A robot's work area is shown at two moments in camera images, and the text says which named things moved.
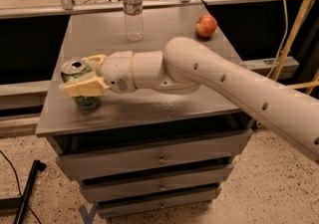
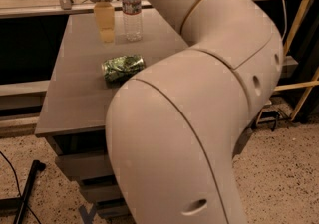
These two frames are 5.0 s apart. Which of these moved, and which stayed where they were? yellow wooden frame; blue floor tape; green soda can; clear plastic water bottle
Moved: green soda can
Stayed: clear plastic water bottle; yellow wooden frame; blue floor tape
